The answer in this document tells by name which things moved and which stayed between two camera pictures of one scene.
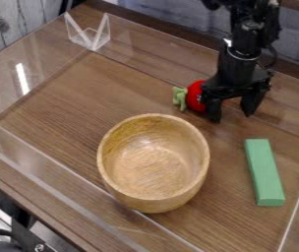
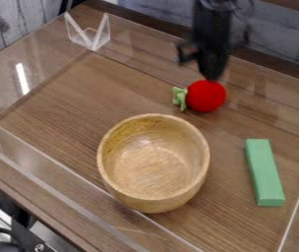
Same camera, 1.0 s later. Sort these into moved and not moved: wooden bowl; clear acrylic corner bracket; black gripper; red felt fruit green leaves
Moved: black gripper
Not moved: red felt fruit green leaves; clear acrylic corner bracket; wooden bowl
